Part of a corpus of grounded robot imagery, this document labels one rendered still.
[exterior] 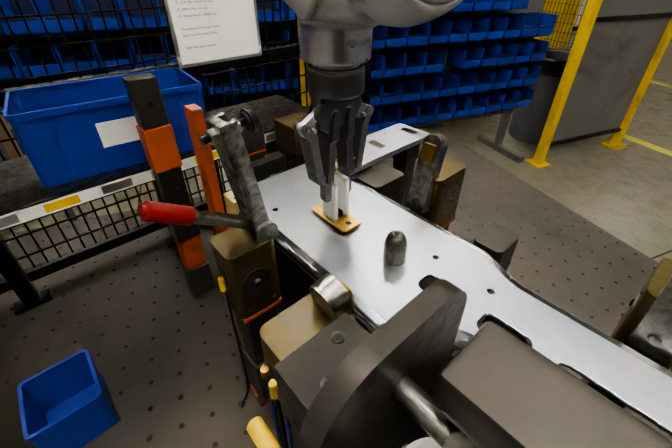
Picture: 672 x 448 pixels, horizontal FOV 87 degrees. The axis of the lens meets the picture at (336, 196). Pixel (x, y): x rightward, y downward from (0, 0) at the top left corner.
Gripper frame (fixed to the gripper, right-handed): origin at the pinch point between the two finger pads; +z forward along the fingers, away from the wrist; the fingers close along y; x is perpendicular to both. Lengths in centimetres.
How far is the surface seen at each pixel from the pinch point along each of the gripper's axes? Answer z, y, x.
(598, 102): 60, 302, 31
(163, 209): -9.5, -24.6, -0.8
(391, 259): 3.3, -1.5, -13.2
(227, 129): -16.4, -16.6, -1.8
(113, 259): 34, -29, 56
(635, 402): 4.6, 2.1, -41.1
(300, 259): 4.3, -10.3, -4.0
